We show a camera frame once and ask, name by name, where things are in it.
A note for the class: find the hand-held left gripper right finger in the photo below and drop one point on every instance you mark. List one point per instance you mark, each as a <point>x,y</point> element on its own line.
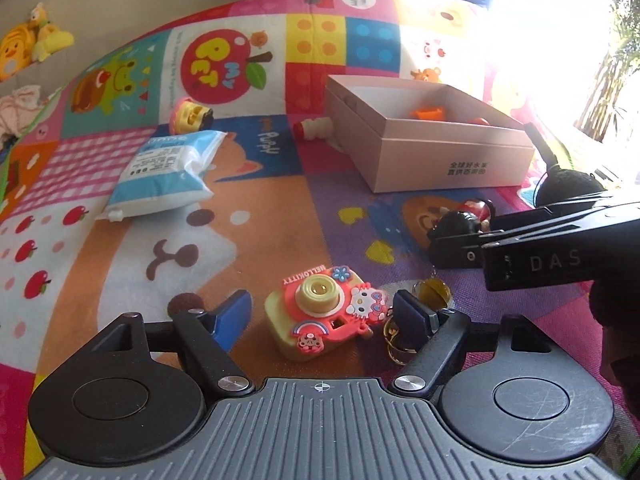
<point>407,317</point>

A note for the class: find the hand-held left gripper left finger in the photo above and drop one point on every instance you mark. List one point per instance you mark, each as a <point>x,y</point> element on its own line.
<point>232,312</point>

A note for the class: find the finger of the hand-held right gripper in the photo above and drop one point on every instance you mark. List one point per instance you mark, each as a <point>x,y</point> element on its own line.
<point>550,215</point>
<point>460,252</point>

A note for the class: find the small red black figurine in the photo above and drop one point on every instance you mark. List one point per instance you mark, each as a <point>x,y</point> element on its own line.
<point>457,220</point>

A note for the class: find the black plush toy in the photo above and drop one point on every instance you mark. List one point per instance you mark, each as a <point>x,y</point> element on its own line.
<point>570,185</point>

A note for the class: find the yellow pink toy camera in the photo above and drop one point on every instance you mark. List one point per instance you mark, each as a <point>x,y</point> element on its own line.
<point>320,310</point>

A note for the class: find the pink cardboard box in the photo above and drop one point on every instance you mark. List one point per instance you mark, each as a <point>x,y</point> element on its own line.
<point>450,165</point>

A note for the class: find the orange plastic toy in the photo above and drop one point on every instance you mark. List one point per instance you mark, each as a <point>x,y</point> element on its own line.
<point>430,113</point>

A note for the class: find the blue white soft packet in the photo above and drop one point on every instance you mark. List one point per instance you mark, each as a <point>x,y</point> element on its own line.
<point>160,180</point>

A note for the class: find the person's right hand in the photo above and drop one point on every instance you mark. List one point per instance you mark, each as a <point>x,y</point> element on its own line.
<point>617,310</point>

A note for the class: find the gold key rings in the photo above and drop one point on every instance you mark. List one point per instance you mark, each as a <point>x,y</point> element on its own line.
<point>389,332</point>

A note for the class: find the yellow round charm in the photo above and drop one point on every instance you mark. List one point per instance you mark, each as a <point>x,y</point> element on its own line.
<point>432,292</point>

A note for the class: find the colourful printed play mat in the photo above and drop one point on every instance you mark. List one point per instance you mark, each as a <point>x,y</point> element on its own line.
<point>300,220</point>

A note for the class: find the white bottle toy red cap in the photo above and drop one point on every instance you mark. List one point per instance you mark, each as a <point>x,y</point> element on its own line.
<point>317,129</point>

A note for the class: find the pink yellow plastic toy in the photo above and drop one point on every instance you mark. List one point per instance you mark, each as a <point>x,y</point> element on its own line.
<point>187,116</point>

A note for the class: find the beige sofa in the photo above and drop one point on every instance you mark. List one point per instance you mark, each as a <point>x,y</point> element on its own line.
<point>60,75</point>

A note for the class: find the pile of pale cloth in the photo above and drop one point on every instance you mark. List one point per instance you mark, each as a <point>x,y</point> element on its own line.
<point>20,110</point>

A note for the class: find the yellow plush toy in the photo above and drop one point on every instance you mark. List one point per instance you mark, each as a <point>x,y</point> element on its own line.
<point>50,40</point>

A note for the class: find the orange striped duck plush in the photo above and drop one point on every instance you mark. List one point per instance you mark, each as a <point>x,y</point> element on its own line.
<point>12,52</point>

